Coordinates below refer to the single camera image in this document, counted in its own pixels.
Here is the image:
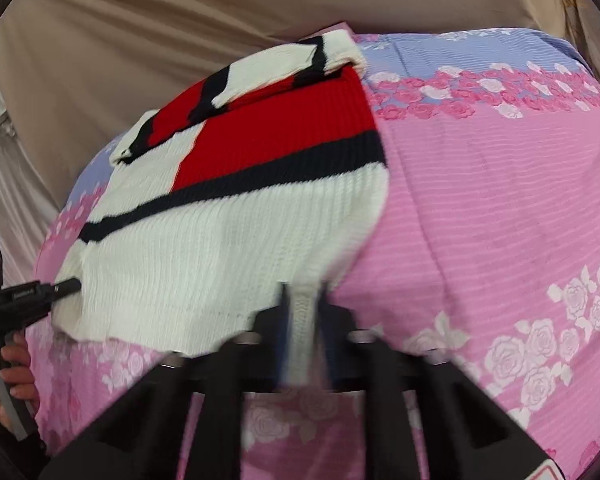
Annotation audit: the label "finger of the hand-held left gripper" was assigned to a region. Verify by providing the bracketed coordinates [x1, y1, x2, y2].
[44, 277, 82, 299]

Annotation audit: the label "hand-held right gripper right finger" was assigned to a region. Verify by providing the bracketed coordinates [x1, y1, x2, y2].
[316, 284, 567, 480]

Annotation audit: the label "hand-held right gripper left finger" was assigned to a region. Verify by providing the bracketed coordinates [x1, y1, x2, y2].
[39, 281, 293, 480]

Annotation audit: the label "red white navy knit sweater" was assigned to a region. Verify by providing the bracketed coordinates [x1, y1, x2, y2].
[50, 30, 392, 358]

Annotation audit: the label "person's left hand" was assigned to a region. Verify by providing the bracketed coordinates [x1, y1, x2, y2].
[0, 344, 42, 428]

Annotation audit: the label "pink floral bed sheet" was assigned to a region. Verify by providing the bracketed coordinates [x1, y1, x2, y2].
[32, 21, 600, 480]

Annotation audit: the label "beige cloth backdrop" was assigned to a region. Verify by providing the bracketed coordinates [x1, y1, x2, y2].
[0, 0, 600, 288]

